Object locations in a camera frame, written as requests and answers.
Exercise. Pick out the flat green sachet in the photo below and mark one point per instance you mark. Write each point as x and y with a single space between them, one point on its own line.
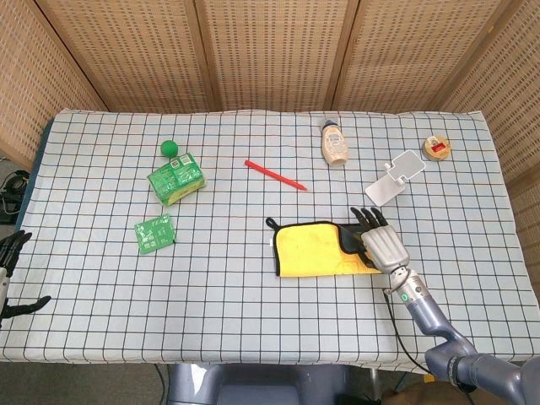
155 234

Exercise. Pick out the checkered white tablecloth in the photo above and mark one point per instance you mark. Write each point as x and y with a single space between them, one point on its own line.
169 304

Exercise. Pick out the red pen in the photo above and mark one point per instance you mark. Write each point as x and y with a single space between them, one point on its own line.
274 174

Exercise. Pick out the green sponge pack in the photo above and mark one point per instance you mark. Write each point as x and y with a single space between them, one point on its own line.
175 179

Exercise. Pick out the round tin with red label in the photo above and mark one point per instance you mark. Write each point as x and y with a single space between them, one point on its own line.
437 148

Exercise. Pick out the green ball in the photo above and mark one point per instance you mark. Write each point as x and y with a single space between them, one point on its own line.
169 148

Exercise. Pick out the black equipment on floor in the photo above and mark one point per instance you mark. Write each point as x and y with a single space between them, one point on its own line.
14 190

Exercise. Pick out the dark grey yellow cloth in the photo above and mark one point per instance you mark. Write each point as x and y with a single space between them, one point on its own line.
308 251

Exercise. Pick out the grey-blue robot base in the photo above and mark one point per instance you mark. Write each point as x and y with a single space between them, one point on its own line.
261 386

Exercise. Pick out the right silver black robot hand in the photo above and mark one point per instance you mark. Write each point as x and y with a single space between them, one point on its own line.
386 246

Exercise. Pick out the wooden lattice folding screen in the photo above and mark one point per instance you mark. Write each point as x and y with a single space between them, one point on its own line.
270 50

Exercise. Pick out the white phone stand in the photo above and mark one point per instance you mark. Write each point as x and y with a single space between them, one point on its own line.
386 190

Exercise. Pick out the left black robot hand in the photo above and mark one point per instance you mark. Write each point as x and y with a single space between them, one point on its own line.
12 246

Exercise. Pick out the beige sauce squeeze bottle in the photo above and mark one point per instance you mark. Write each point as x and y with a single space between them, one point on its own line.
336 145

